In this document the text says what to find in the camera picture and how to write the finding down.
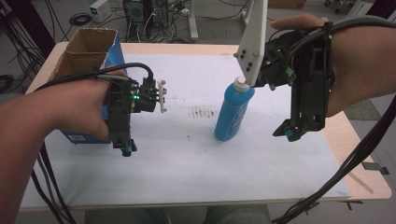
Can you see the cardboard box blue outside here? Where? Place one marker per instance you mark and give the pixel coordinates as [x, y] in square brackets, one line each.
[87, 46]

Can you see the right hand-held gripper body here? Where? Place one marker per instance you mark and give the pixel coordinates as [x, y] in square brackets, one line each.
[311, 81]

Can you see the person's right hand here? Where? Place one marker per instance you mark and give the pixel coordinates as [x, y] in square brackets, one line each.
[358, 68]

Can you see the brown cardboard box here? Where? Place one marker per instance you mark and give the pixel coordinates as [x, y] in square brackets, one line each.
[286, 3]

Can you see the blue bottle with white cap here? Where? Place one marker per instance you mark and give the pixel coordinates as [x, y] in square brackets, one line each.
[232, 115]

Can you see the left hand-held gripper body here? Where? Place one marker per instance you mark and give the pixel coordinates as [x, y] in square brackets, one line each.
[120, 102]

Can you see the person's left hand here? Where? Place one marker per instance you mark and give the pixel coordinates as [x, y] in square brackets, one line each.
[77, 102]

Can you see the black computer tower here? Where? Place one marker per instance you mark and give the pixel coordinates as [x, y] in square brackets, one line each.
[135, 15]

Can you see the white table mat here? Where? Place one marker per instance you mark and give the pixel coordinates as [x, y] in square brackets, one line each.
[186, 174]

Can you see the white stand leg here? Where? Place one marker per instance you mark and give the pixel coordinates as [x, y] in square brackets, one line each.
[193, 18]

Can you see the white power supply box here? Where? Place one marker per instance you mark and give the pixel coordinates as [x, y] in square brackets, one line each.
[99, 10]

